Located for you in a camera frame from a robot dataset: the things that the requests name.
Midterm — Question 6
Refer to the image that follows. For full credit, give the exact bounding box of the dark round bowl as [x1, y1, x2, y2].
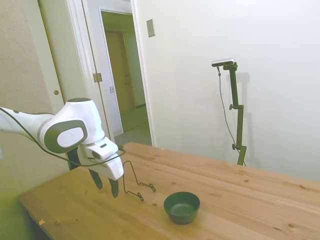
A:
[163, 191, 201, 225]

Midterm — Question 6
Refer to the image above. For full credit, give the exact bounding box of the dark jointed camera stand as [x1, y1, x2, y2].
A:
[221, 62, 248, 166]

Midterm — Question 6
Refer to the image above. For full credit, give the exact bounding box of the beige closet door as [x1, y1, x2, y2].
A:
[0, 0, 70, 173]

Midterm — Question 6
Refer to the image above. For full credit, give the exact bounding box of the grey wall switch plate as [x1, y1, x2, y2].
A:
[146, 18, 157, 38]

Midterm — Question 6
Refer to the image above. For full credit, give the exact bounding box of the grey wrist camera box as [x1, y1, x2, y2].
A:
[83, 140, 120, 161]

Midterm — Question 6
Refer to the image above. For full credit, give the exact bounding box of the grey exterior stereo camera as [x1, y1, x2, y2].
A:
[211, 57, 237, 68]

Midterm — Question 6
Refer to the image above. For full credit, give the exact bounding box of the black wire bowl stand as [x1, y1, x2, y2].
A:
[122, 160, 157, 203]

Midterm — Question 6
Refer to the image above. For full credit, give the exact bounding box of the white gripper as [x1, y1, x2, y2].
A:
[88, 154, 126, 199]

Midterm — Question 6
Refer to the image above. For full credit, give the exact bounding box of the brown hallway door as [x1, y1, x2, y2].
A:
[104, 30, 138, 111]

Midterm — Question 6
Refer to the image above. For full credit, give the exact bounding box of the white open door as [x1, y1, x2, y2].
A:
[65, 0, 125, 142]

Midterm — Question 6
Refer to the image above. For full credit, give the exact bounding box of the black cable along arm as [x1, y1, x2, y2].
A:
[0, 106, 127, 168]

